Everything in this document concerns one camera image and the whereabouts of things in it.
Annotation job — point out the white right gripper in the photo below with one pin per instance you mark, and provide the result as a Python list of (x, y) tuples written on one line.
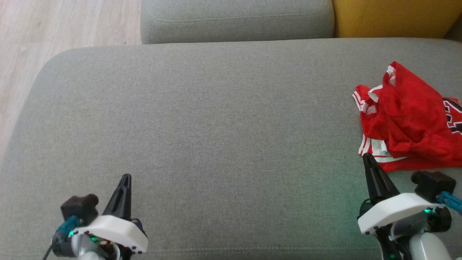
[(393, 209)]

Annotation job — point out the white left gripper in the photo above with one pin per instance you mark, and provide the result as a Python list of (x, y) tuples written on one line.
[(115, 231)]

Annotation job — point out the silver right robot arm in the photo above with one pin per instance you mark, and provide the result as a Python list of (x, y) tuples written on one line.
[(429, 249)]

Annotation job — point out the red mesh jersey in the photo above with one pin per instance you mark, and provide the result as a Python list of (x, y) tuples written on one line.
[(368, 122)]

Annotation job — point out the grey sofa seat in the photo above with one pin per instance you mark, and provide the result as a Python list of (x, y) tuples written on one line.
[(216, 126)]

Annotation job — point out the yellow cushion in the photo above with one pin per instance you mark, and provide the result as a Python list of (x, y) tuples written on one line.
[(393, 18)]

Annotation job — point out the grey sofa back cushion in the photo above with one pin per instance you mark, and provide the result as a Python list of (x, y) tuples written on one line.
[(234, 21)]

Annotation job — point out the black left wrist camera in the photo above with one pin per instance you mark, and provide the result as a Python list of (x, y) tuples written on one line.
[(79, 207)]

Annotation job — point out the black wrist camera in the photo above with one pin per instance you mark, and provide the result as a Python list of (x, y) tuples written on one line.
[(79, 207), (433, 184)]

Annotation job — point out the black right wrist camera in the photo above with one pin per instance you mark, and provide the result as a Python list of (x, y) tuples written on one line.
[(433, 184)]

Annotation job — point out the blue left camera connector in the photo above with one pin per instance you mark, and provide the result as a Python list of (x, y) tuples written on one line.
[(66, 225)]

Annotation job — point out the blue camera connector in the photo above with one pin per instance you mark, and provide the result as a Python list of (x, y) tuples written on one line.
[(66, 225), (451, 200)]

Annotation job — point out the blue right camera connector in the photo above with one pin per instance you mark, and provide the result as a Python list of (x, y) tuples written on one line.
[(451, 200)]

